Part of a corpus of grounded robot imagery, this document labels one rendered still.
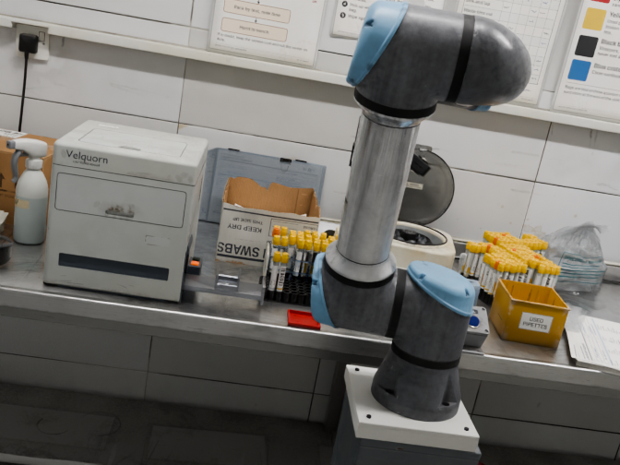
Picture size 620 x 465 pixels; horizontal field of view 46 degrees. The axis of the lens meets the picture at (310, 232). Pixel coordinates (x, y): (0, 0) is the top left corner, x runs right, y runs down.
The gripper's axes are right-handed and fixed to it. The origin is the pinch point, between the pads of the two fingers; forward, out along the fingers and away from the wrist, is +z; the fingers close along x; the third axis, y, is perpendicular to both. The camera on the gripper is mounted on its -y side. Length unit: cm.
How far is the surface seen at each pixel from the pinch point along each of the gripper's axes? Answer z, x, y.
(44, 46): -17, -56, 86
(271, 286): 20.3, -1.9, 19.0
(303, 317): 23.5, 5.2, 11.8
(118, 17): -28, -57, 68
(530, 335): 21.4, 2.1, -39.5
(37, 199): 13, -15, 74
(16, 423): 84, -34, 80
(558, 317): 16.2, 2.4, -44.4
